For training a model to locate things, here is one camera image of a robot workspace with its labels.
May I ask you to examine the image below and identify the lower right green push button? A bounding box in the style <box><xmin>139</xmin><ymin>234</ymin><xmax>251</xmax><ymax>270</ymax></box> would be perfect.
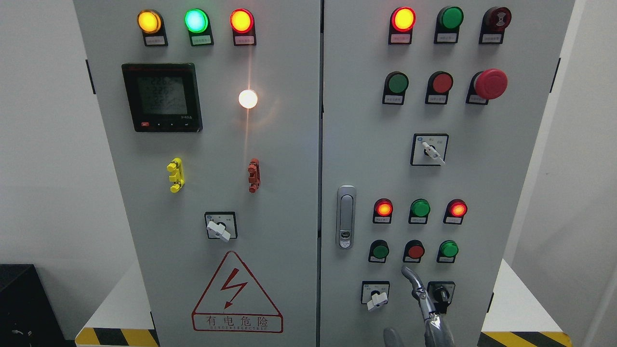
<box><xmin>436</xmin><ymin>240</ymin><xmax>460</xmax><ymax>264</ymax></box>

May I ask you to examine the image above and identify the white platform with hazard stripes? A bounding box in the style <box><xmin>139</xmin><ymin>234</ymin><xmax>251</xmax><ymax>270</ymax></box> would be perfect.
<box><xmin>75</xmin><ymin>261</ymin><xmax>572</xmax><ymax>347</ymax></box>

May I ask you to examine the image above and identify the upper right rotary selector switch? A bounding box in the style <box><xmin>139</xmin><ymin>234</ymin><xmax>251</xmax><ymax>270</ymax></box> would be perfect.
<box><xmin>410</xmin><ymin>133</ymin><xmax>449</xmax><ymax>166</ymax></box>

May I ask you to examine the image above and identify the yellow indicator lamp top left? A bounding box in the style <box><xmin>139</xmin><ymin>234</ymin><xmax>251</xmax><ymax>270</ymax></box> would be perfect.
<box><xmin>137</xmin><ymin>9</ymin><xmax>168</xmax><ymax>47</ymax></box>

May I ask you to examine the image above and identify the lower left green push button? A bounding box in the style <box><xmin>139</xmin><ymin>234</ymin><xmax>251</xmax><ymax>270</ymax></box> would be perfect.
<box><xmin>368</xmin><ymin>240</ymin><xmax>389</xmax><ymax>263</ymax></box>

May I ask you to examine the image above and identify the red indicator lamp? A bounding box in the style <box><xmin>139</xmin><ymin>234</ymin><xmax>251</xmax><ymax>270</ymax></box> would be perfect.
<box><xmin>443</xmin><ymin>199</ymin><xmax>469</xmax><ymax>226</ymax></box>
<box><xmin>230</xmin><ymin>8</ymin><xmax>256</xmax><ymax>46</ymax></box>
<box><xmin>373</xmin><ymin>198</ymin><xmax>394</xmax><ymax>224</ymax></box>
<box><xmin>388</xmin><ymin>6</ymin><xmax>416</xmax><ymax>45</ymax></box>

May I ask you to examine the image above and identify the white lit indicator lamp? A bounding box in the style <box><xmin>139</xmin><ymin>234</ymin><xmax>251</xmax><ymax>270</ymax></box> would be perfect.
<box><xmin>238</xmin><ymin>89</ymin><xmax>258</xmax><ymax>109</ymax></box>

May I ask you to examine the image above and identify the lower middle green indicator lamp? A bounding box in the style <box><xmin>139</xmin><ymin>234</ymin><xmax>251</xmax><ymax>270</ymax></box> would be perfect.
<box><xmin>408</xmin><ymin>199</ymin><xmax>430</xmax><ymax>225</ymax></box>

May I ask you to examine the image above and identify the green indicator lamp top left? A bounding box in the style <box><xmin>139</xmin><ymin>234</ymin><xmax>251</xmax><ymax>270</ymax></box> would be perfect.
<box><xmin>184</xmin><ymin>8</ymin><xmax>214</xmax><ymax>46</ymax></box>

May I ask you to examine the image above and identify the red indicator lamp top right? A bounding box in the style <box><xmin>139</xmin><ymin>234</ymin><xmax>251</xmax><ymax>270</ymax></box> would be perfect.
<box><xmin>388</xmin><ymin>6</ymin><xmax>416</xmax><ymax>45</ymax></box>

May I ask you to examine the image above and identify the green indicator lamp top right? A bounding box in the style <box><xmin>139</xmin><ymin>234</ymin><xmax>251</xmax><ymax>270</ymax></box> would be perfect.
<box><xmin>434</xmin><ymin>6</ymin><xmax>464</xmax><ymax>44</ymax></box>

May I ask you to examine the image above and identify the black box lower left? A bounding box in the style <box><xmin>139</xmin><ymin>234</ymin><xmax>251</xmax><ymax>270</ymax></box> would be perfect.
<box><xmin>0</xmin><ymin>264</ymin><xmax>65</xmax><ymax>347</ymax></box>

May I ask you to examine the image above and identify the red terminal connector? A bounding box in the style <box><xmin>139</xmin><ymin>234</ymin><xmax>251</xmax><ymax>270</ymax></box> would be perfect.
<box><xmin>247</xmin><ymin>158</ymin><xmax>261</xmax><ymax>194</ymax></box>

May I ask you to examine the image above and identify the red push button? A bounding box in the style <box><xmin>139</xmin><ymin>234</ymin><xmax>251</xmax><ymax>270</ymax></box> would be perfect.
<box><xmin>425</xmin><ymin>71</ymin><xmax>453</xmax><ymax>105</ymax></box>
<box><xmin>402</xmin><ymin>240</ymin><xmax>425</xmax><ymax>263</ymax></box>

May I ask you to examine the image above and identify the lower white rotary selector switch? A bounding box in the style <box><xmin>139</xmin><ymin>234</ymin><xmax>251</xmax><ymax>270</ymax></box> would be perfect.
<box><xmin>361</xmin><ymin>280</ymin><xmax>390</xmax><ymax>312</ymax></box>

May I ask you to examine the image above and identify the black knob selector switch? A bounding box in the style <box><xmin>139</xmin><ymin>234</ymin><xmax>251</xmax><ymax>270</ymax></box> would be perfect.
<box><xmin>427</xmin><ymin>281</ymin><xmax>456</xmax><ymax>314</ymax></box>

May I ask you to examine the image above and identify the green indicator lamp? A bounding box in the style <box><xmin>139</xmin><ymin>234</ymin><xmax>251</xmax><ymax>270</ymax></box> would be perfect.
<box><xmin>184</xmin><ymin>8</ymin><xmax>214</xmax><ymax>46</ymax></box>
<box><xmin>408</xmin><ymin>199</ymin><xmax>430</xmax><ymax>225</ymax></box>
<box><xmin>434</xmin><ymin>6</ymin><xmax>464</xmax><ymax>44</ymax></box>

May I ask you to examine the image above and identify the lower middle red push button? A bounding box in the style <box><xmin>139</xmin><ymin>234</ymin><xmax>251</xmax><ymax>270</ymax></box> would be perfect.
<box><xmin>402</xmin><ymin>240</ymin><xmax>425</xmax><ymax>263</ymax></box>

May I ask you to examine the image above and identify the black digital power meter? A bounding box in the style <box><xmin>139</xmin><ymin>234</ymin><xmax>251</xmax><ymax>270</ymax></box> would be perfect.
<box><xmin>121</xmin><ymin>62</ymin><xmax>203</xmax><ymax>133</ymax></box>

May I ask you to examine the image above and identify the red emergency stop mushroom button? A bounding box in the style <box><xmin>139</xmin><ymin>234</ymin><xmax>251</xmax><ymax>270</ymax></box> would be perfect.
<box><xmin>466</xmin><ymin>68</ymin><xmax>508</xmax><ymax>106</ymax></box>

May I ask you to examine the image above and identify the red indicator lamp top left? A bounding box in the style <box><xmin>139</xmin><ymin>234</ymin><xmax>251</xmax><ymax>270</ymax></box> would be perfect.
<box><xmin>230</xmin><ymin>8</ymin><xmax>256</xmax><ymax>46</ymax></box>

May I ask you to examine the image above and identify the grey electrical control cabinet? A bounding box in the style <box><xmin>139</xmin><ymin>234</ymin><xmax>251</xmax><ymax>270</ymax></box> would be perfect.
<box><xmin>74</xmin><ymin>0</ymin><xmax>575</xmax><ymax>347</ymax></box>

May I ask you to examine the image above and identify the lower left red indicator lamp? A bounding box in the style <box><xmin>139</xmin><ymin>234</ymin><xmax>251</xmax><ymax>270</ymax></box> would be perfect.
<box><xmin>373</xmin><ymin>198</ymin><xmax>394</xmax><ymax>224</ymax></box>

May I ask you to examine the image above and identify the upper green push button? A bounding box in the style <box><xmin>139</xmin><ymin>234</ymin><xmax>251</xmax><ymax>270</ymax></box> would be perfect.
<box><xmin>382</xmin><ymin>71</ymin><xmax>409</xmax><ymax>106</ymax></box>

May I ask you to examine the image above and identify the upper red push button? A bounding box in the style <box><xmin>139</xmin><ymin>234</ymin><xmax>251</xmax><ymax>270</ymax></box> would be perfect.
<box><xmin>425</xmin><ymin>71</ymin><xmax>453</xmax><ymax>105</ymax></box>

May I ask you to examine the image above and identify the yellow terminal connector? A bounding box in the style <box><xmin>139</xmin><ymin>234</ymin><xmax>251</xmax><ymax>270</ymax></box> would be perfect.
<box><xmin>167</xmin><ymin>157</ymin><xmax>185</xmax><ymax>193</ymax></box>

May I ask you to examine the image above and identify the red electrical hazard warning sticker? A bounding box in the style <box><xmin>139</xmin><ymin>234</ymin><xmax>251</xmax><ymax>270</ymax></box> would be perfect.
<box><xmin>191</xmin><ymin>251</ymin><xmax>283</xmax><ymax>334</ymax></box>

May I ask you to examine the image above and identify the silver cabinet door lock handle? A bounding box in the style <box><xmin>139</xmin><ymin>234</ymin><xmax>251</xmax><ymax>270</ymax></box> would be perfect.
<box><xmin>336</xmin><ymin>185</ymin><xmax>356</xmax><ymax>250</ymax></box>

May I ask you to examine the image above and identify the green push button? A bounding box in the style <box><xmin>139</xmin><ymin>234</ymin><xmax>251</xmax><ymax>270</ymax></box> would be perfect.
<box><xmin>368</xmin><ymin>240</ymin><xmax>389</xmax><ymax>263</ymax></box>
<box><xmin>382</xmin><ymin>71</ymin><xmax>409</xmax><ymax>106</ymax></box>
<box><xmin>436</xmin><ymin>240</ymin><xmax>460</xmax><ymax>264</ymax></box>

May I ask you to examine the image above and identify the left door rotary selector switch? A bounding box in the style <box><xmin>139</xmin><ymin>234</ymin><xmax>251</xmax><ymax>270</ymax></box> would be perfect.
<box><xmin>204</xmin><ymin>212</ymin><xmax>238</xmax><ymax>242</ymax></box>

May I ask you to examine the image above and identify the dark red buzzer alarm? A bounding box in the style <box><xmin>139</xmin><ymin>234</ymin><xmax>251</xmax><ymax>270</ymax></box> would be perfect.
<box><xmin>479</xmin><ymin>7</ymin><xmax>512</xmax><ymax>45</ymax></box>

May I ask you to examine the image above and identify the lower right red indicator lamp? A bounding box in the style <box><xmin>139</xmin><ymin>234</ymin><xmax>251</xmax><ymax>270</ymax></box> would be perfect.
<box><xmin>443</xmin><ymin>199</ymin><xmax>469</xmax><ymax>226</ymax></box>

